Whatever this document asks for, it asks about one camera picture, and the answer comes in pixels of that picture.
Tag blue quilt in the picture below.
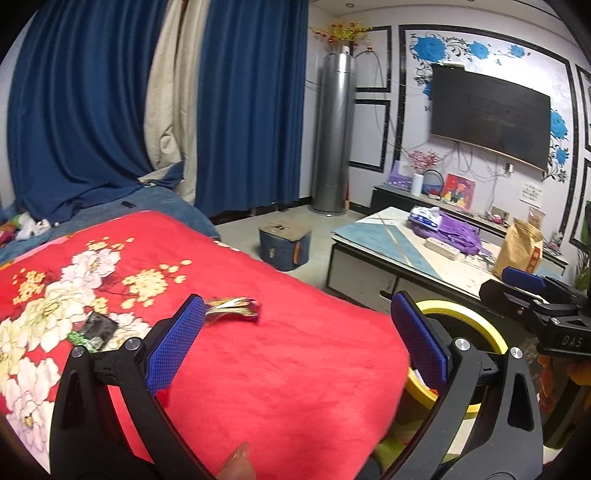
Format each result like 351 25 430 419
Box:
0 182 221 266

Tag white vase with pink flowers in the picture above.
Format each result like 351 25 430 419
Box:
406 150 440 197

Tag round arch ornament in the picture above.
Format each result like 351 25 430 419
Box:
424 169 447 200

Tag white power strip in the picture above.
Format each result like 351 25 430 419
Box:
425 237 462 260

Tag blue box stool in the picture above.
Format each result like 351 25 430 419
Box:
259 223 313 272

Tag colourful picture frame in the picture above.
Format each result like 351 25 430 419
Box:
441 174 476 212

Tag purple yellow snack wrapper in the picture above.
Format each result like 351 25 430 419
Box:
203 296 260 325

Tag colourful cloth heap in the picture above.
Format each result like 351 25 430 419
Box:
0 212 52 245

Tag wall-mounted television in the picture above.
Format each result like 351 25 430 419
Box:
430 64 553 172

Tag blue curtain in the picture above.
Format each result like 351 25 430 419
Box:
7 0 185 223
194 0 309 219

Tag white wall notice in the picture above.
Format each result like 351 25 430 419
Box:
519 181 546 206

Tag blue white coffee table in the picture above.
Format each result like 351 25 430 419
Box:
325 206 570 320

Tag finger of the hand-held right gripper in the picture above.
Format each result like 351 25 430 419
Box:
479 281 555 325
501 266 580 303

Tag beige curtain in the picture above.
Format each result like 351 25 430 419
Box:
141 0 209 205

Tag black snack packet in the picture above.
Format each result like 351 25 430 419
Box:
69 311 119 352

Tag red floral blanket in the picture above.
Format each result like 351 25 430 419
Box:
0 210 411 472

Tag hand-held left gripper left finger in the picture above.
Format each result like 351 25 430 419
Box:
48 294 218 480

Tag purple cloth bag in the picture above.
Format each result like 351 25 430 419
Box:
411 210 485 257

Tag blue white tissue pack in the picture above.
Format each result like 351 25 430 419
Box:
409 206 445 232

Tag yellow-rimmed trash bin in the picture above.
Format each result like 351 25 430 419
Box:
372 300 509 480

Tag person's left hand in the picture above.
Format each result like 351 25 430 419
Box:
217 442 257 480

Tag yellow artificial flowers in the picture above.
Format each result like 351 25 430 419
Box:
309 21 373 48

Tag silver tower air conditioner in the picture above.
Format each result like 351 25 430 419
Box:
308 41 359 217

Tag brown paper bag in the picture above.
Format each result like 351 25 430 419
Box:
491 218 546 283

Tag green plant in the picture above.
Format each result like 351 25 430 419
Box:
574 200 591 292

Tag black tv cabinet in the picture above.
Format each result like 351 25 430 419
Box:
370 185 570 264

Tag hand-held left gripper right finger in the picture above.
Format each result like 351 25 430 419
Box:
383 292 544 480

